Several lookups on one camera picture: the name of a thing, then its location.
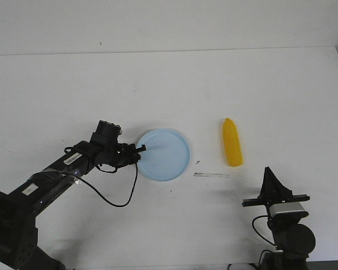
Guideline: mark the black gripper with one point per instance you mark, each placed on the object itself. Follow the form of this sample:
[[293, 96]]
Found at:
[[121, 155], [271, 185]]

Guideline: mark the light blue round plate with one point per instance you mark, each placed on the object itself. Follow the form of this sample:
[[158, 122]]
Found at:
[[166, 156]]

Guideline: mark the yellow corn cob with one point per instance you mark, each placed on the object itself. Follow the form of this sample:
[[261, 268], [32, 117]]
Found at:
[[231, 143]]

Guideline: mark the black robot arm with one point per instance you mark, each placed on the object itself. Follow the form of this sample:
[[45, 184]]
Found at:
[[292, 240], [19, 209]]

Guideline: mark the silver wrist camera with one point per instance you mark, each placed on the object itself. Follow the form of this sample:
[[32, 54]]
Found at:
[[291, 208]]

